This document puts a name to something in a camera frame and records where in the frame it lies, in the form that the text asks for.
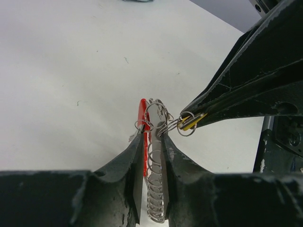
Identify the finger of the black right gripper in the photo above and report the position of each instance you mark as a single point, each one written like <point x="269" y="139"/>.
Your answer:
<point x="278" y="94"/>
<point x="273" y="43"/>

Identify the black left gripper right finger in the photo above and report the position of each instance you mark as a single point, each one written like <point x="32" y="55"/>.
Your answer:
<point x="199" y="198"/>

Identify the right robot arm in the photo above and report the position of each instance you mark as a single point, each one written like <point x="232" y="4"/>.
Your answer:
<point x="280" y="148"/>

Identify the silver key with yellow tag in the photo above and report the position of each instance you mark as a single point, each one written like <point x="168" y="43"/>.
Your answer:
<point x="187" y="122"/>

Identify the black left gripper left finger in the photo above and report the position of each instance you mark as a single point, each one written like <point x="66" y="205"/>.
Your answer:
<point x="108" y="197"/>

